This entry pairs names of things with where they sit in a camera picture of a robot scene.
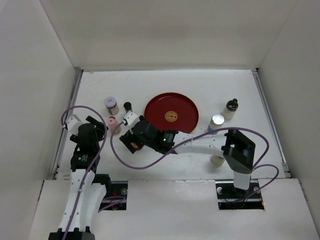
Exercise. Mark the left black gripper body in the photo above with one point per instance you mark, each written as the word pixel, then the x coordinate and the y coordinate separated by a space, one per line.
pixel 100 134

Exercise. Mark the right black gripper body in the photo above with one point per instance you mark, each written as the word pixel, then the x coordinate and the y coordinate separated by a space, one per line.
pixel 148 143

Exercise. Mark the pink-cap spice bottle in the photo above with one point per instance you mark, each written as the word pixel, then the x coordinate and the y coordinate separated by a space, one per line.
pixel 112 124

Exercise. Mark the white-lid dark jam jar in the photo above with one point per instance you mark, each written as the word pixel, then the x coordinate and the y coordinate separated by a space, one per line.
pixel 111 105

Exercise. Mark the silver-lid glass bottle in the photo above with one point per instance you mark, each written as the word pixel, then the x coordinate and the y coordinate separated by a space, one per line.
pixel 216 121

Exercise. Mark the black-cap white sauce bottle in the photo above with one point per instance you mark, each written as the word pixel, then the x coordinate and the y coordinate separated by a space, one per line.
pixel 230 109

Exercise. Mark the red-lid chili sauce jar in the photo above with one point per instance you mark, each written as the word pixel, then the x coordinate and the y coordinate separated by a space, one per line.
pixel 134 146

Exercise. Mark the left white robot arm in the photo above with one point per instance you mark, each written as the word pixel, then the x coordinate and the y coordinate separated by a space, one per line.
pixel 87 188

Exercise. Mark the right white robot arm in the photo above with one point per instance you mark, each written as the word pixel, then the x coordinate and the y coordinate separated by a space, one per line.
pixel 233 147

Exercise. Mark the small black-cap seasoning bottle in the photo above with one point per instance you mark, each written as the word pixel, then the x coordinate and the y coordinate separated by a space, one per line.
pixel 127 107

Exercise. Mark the round red lacquer tray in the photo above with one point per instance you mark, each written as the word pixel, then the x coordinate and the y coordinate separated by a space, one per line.
pixel 172 111

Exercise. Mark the silver-cap cream shaker bottle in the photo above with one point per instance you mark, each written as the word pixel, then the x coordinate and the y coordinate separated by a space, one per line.
pixel 217 160

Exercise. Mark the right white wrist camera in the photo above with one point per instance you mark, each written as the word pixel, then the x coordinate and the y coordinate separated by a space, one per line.
pixel 130 119

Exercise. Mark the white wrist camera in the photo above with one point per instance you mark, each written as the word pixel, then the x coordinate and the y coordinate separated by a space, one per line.
pixel 72 124
pixel 130 119

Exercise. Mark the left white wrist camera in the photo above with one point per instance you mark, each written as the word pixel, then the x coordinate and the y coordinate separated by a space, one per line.
pixel 72 124

